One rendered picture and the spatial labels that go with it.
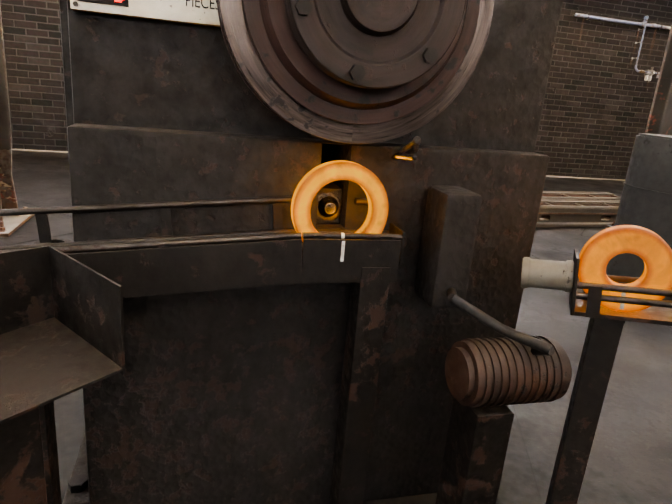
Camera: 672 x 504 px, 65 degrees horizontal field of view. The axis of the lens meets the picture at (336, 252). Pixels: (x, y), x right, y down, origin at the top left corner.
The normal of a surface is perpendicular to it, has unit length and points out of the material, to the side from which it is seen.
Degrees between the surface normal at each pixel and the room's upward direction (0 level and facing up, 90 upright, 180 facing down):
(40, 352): 5
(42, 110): 90
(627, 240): 90
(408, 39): 90
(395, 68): 90
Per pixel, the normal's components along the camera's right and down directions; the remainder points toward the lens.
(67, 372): 0.03, -0.94
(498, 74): 0.25, 0.30
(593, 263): -0.36, 0.24
